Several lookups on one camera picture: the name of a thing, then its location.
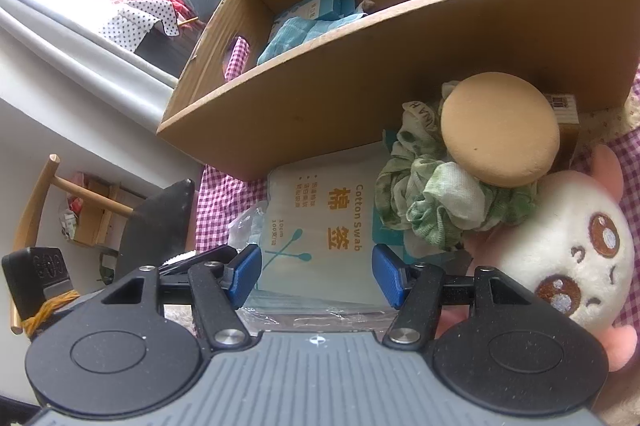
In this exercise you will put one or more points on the wooden crate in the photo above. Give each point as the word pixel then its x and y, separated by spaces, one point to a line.
pixel 92 216

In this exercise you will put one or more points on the small brown carton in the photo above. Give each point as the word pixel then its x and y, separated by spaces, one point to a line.
pixel 565 126

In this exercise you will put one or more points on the cotton swab pack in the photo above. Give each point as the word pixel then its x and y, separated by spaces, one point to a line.
pixel 320 206

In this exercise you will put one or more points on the brown cardboard box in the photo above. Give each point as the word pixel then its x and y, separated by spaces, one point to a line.
pixel 350 81

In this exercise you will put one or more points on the white fluffy cushion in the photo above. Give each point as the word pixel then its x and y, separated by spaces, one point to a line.
pixel 180 258

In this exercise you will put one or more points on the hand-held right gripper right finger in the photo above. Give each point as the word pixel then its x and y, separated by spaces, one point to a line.
pixel 387 276

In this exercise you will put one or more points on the green scrunchie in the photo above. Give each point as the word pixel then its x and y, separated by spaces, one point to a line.
pixel 435 201

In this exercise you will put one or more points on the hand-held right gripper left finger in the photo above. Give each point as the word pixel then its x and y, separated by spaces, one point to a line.
pixel 245 276

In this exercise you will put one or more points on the black embossed block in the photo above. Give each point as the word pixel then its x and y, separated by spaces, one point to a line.
pixel 35 273

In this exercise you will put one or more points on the teal towel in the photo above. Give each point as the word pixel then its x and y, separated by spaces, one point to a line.
pixel 295 36

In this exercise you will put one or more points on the black chair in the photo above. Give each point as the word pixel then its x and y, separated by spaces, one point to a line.
pixel 155 221

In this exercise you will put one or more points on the pink plush toy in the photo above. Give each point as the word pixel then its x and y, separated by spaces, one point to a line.
pixel 565 246

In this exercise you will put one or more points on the white curtain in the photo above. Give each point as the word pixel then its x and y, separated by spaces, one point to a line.
pixel 75 36

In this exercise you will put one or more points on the white polka dot cloth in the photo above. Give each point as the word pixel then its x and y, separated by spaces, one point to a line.
pixel 135 24

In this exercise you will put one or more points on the dark grey cabinet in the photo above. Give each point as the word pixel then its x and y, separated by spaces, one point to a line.
pixel 165 51

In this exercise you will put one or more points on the light blue box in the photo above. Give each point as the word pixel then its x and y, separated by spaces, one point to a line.
pixel 312 9

